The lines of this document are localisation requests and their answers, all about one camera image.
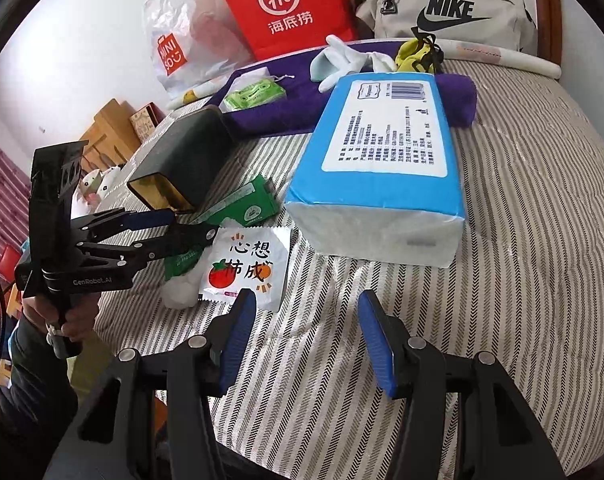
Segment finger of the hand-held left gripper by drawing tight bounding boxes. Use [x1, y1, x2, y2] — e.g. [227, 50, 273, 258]
[72, 209, 179, 235]
[76, 224, 221, 272]

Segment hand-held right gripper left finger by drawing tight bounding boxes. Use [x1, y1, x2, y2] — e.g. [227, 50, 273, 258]
[42, 287, 258, 480]

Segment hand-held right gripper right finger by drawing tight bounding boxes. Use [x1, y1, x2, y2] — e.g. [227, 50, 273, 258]
[358, 290, 568, 480]

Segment white tomato print packet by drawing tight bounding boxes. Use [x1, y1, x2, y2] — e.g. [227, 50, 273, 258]
[199, 226, 291, 311]

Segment green packet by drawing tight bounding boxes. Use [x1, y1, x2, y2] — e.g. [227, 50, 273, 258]
[162, 175, 279, 281]

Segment purple towel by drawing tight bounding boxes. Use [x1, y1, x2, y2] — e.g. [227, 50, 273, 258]
[222, 40, 478, 136]

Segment blue tissue pack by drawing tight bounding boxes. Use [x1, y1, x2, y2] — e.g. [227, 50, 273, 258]
[284, 71, 468, 268]

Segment yellow mesh pouch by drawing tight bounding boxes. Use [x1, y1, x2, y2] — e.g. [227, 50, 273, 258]
[394, 32, 445, 75]

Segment person's left forearm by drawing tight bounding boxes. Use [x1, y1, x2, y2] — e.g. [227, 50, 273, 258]
[4, 317, 80, 411]

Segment person's left hand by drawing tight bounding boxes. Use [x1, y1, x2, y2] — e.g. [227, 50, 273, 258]
[22, 291, 101, 343]

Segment white cotton wad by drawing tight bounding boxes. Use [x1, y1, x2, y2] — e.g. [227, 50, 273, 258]
[159, 260, 208, 309]

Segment white plush toy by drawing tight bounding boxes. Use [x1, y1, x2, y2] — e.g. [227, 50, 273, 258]
[79, 162, 124, 208]

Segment red striped cloth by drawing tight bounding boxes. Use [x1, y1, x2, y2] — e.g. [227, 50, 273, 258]
[0, 125, 38, 281]

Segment black rectangular box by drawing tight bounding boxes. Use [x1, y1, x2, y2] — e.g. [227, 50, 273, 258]
[126, 106, 235, 213]

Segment small patterned box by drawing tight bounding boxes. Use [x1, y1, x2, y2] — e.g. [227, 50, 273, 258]
[129, 102, 163, 138]

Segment wooden furniture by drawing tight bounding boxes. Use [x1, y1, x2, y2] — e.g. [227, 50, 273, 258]
[79, 99, 150, 173]

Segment striped bed mattress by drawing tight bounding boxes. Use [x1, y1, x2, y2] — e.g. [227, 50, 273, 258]
[94, 57, 604, 480]

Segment green wet wipes pack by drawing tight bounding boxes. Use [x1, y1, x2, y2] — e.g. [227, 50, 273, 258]
[225, 79, 287, 112]

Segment white plastic shopping bag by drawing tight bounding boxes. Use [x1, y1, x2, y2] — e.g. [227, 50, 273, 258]
[142, 0, 255, 103]

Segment pale blue sock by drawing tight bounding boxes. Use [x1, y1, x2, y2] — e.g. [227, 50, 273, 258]
[309, 52, 334, 83]

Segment white knit glove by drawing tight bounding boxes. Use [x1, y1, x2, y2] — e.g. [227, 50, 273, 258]
[317, 34, 372, 93]

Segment red paper bag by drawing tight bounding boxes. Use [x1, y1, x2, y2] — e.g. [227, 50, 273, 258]
[212, 0, 358, 61]

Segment white sock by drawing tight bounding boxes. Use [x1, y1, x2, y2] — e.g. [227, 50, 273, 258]
[369, 52, 398, 74]

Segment grey fabric bag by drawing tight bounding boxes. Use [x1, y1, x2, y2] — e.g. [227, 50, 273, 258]
[354, 0, 539, 56]

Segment wooden headboard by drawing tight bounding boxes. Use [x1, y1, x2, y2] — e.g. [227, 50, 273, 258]
[537, 0, 563, 66]

